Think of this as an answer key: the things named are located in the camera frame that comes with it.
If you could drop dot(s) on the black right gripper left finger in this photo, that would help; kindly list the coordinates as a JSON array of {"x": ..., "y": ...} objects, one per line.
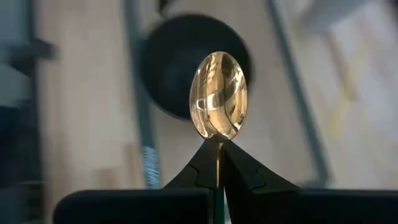
[{"x": 140, "y": 207}]

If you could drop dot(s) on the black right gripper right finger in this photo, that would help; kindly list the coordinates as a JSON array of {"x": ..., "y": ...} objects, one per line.
[{"x": 280, "y": 205}]

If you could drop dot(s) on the black bowl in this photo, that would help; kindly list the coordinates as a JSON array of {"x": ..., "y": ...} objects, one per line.
[{"x": 171, "y": 68}]

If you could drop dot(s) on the black aluminium table frame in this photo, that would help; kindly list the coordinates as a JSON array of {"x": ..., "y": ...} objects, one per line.
[{"x": 18, "y": 149}]

